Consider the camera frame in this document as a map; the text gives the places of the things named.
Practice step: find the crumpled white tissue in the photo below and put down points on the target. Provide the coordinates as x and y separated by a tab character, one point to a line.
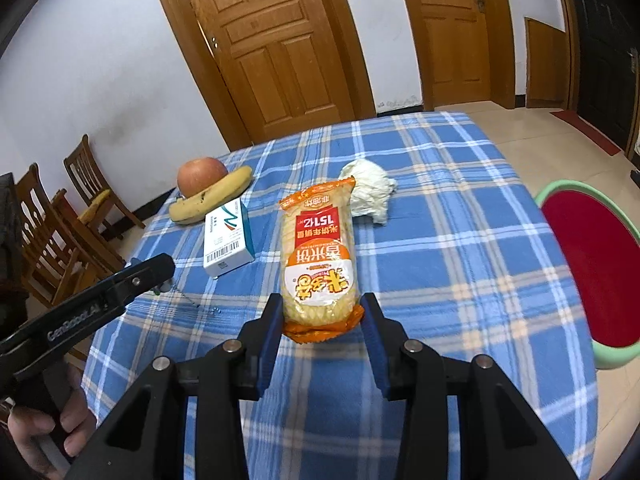
370	190

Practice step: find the yellow banana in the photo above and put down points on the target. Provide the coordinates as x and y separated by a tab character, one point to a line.
215	199

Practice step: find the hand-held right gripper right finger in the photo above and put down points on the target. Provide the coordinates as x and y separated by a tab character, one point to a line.
376	345

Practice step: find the white blue cardboard box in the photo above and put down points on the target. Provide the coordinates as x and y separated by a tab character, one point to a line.
227	245

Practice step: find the person's left hand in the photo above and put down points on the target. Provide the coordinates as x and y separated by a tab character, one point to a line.
82	420

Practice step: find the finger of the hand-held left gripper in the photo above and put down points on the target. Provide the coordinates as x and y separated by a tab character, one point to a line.
145	275

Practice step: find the red bucket with green rim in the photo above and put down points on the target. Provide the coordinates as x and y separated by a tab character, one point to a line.
590	260

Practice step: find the small wooden wall panel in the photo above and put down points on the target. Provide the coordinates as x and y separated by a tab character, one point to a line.
546	62

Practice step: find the black object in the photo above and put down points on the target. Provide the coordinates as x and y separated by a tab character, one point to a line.
10	260

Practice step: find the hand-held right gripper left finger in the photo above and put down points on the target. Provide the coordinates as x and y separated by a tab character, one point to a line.
267	342

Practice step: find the black entrance door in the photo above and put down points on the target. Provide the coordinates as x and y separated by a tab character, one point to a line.
605	50

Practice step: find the red doormat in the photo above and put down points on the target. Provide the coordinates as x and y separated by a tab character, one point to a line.
587	130

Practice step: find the blue plaid tablecloth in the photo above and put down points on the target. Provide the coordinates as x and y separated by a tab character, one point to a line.
450	260

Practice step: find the red apple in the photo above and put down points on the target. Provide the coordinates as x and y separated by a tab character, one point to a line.
200	175

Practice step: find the orange rice cracker packet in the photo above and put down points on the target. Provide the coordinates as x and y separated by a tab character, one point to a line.
317	260

